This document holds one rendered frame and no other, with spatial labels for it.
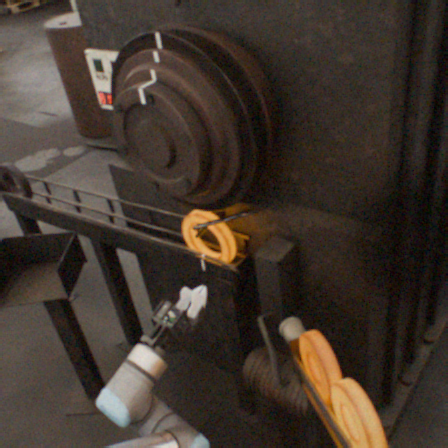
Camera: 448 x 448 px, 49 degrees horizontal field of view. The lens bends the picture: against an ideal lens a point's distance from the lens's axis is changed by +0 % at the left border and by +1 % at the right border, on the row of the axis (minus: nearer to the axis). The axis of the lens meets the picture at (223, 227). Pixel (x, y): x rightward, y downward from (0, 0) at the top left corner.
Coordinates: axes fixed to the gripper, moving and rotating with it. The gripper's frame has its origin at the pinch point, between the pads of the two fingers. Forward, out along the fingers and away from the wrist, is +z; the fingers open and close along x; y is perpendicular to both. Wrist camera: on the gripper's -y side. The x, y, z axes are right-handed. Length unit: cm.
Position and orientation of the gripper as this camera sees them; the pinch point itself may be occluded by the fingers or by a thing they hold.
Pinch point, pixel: (202, 292)
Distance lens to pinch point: 129.3
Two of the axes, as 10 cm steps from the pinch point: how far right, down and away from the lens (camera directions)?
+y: -2.9, -6.2, -7.3
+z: 5.4, -7.4, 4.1
